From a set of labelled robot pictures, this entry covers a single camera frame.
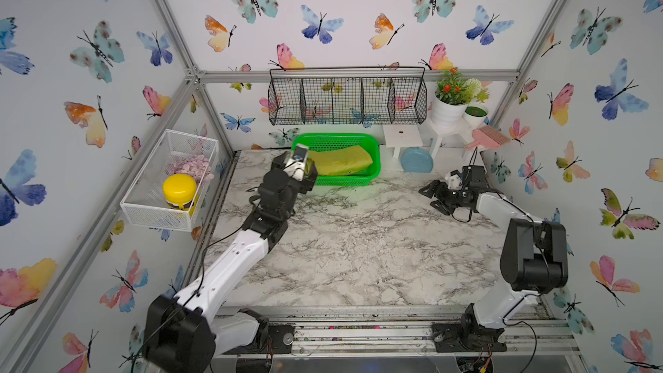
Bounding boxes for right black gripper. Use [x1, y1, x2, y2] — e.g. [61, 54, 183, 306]
[419, 179, 469, 214]

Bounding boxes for yellow-green long pants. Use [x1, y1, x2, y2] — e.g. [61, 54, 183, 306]
[308, 145, 373, 176]

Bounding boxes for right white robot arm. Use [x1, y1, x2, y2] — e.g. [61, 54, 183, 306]
[419, 166, 569, 332]

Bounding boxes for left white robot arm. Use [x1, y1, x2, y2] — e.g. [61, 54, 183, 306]
[138, 144, 318, 372]

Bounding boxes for light blue round object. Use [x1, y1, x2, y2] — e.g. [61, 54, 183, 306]
[401, 148, 434, 174]

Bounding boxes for pink dustpan brush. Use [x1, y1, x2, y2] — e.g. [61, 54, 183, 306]
[464, 125, 511, 151]

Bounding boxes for pink artificial flowers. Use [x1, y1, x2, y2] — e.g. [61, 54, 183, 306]
[173, 155, 214, 184]

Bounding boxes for small white green cup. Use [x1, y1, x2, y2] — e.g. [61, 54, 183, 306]
[463, 105, 488, 130]

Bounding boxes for green plastic basket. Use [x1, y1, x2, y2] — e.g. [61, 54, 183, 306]
[292, 133, 381, 187]

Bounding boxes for yellow lidded jar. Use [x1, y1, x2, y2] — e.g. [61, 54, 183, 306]
[162, 174, 198, 210]

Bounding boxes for potted plant white pot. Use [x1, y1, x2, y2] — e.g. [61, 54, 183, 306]
[431, 67, 490, 129]

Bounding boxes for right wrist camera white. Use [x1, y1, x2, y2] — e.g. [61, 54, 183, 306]
[445, 170, 463, 190]

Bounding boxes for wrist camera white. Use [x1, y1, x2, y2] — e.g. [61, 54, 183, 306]
[445, 170, 463, 190]
[284, 144, 309, 181]

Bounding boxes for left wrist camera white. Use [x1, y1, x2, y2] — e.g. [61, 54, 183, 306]
[284, 144, 309, 181]

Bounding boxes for black wire wall basket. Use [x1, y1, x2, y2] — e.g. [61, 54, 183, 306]
[268, 67, 428, 128]

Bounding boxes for white mesh wall basket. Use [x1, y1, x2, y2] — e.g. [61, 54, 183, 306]
[121, 130, 219, 231]

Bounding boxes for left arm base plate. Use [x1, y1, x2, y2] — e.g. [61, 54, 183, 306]
[226, 324, 295, 355]

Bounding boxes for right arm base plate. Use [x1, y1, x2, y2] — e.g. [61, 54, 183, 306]
[431, 322, 507, 353]

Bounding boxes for aluminium front rail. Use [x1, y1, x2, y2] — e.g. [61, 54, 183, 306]
[211, 315, 581, 359]

